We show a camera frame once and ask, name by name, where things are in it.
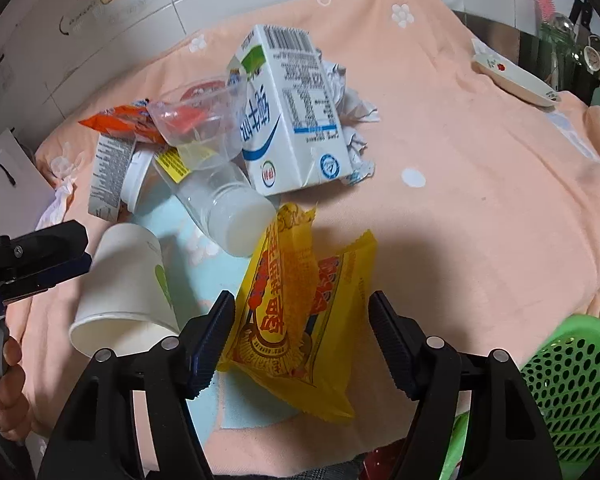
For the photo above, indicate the white paper cup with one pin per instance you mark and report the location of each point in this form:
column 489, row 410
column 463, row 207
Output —
column 125, row 280

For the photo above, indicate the grey barcode wrapper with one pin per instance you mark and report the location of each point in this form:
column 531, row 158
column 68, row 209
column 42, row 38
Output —
column 107, row 175

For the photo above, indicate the steel sink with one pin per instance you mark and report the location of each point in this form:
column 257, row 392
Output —
column 495, row 35

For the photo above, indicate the person's left hand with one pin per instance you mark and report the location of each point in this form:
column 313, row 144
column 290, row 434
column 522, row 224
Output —
column 10, row 410

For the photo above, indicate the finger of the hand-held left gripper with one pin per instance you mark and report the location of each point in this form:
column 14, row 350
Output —
column 55, row 272
column 35, row 247

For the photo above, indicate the clear plastic cup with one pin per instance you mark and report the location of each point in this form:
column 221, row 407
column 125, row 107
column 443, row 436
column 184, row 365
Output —
column 205, row 130

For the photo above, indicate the green plastic basket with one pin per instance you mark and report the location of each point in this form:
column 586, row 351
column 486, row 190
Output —
column 570, row 375

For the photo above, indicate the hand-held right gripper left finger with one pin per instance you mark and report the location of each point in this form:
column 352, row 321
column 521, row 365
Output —
column 205, row 357

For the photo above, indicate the pink brush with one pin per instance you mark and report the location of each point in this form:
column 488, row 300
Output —
column 545, row 5

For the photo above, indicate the yellow snack packet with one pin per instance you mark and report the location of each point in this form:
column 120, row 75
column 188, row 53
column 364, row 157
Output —
column 290, row 320

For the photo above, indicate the red snack cup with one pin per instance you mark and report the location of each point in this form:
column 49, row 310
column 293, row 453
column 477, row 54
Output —
column 200, row 92

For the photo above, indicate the glass jar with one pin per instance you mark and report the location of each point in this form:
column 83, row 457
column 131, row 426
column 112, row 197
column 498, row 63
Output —
column 560, row 35

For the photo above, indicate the white round lid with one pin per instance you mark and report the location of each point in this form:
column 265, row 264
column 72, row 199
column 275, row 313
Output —
column 140, row 175

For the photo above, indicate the white paper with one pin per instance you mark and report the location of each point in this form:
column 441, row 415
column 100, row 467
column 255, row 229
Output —
column 355, row 105

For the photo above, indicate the white and blue milk carton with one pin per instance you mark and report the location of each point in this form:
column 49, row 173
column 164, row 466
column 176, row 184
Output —
column 290, row 125

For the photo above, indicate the white dish with red print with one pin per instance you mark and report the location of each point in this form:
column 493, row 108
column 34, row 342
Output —
column 510, row 80

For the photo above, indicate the clear bottle with yellow label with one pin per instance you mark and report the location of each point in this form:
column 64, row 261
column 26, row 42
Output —
column 225, row 210

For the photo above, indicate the peach flower printed blanket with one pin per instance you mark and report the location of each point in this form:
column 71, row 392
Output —
column 455, row 210

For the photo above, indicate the white paper bag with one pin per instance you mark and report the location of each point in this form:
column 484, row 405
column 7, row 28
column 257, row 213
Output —
column 15, row 160

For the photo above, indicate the red object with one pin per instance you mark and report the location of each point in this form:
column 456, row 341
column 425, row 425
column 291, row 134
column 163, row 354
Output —
column 380, row 462

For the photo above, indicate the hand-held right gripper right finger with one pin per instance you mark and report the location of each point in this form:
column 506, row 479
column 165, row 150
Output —
column 387, row 342

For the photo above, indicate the orange snack packet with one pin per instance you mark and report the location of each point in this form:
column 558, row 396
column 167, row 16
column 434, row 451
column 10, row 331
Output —
column 120, row 120

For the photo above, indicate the white tissue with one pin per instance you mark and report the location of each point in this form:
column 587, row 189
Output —
column 60, row 197

